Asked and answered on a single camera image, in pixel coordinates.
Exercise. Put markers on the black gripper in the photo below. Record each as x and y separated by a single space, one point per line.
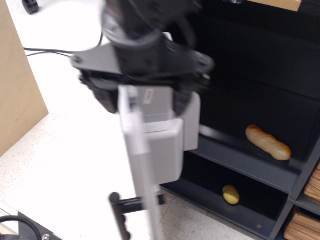
153 60

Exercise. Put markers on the grey toy fridge door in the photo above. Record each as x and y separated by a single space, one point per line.
156 139

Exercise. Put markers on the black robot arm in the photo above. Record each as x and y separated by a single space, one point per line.
135 19

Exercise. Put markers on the dark grey fridge cabinet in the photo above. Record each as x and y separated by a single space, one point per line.
267 74

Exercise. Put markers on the light wooden panel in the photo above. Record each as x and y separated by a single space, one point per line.
21 103

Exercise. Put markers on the yellow toy potato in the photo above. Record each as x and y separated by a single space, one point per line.
231 195

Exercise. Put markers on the black caster wheel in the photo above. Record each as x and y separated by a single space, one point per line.
30 6

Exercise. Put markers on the toy bread loaf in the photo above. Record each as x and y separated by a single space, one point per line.
268 143

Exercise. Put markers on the cardboard box on top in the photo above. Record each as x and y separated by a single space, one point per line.
291 5

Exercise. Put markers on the woven basket upper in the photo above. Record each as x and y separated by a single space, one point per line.
312 187

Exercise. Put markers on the woven basket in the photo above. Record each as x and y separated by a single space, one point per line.
312 187
302 226

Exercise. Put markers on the woven basket lower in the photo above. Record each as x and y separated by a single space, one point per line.
302 226

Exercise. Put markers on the black door handle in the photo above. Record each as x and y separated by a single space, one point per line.
122 207

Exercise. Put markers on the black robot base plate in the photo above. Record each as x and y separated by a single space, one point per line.
26 231

